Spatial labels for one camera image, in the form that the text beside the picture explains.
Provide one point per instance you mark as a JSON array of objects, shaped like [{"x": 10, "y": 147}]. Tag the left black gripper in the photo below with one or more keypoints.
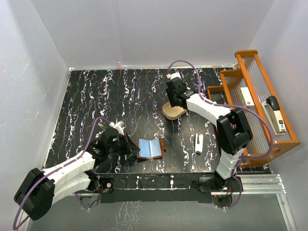
[{"x": 130, "y": 147}]

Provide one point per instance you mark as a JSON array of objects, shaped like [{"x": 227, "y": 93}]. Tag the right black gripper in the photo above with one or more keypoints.
[{"x": 171, "y": 98}]

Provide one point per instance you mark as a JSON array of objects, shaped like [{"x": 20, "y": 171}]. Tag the brown leather card holder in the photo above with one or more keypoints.
[{"x": 151, "y": 149}]

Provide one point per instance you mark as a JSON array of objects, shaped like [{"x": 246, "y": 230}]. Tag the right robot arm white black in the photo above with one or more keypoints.
[{"x": 232, "y": 130}]

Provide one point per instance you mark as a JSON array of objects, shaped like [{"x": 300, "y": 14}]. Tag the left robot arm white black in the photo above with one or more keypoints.
[{"x": 42, "y": 188}]

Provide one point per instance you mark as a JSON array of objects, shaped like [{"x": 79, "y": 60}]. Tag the beige oval tray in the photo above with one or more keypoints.
[{"x": 172, "y": 113}]

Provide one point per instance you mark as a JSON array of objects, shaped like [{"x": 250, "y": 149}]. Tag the white staple box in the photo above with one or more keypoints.
[{"x": 246, "y": 98}]

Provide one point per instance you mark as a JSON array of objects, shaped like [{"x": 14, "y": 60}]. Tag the orange wooden tiered shelf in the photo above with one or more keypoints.
[{"x": 267, "y": 144}]

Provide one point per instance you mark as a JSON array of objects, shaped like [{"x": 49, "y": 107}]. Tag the black beige stapler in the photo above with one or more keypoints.
[{"x": 272, "y": 111}]

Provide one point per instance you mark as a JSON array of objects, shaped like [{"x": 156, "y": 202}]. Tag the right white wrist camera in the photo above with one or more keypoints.
[{"x": 174, "y": 75}]

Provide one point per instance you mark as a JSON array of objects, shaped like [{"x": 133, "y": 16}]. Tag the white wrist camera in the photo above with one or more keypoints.
[
  {"x": 119, "y": 126},
  {"x": 174, "y": 75}
]

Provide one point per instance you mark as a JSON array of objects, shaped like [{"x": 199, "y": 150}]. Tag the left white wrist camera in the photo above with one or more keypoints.
[{"x": 119, "y": 126}]

